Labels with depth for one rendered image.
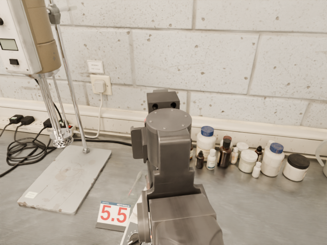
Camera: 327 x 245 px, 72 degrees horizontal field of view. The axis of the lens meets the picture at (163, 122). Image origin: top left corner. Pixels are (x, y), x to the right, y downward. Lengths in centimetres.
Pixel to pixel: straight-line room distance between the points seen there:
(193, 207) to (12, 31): 52
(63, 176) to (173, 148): 67
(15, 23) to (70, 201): 51
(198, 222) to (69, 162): 74
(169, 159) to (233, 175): 62
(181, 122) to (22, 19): 45
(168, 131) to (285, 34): 68
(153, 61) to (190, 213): 70
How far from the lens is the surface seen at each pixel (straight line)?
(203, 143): 84
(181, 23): 83
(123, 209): 70
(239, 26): 83
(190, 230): 23
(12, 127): 125
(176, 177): 28
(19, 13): 61
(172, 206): 26
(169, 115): 28
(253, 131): 94
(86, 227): 73
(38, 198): 84
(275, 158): 85
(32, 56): 62
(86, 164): 90
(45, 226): 78
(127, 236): 63
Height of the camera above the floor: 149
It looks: 32 degrees down
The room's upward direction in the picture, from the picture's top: straight up
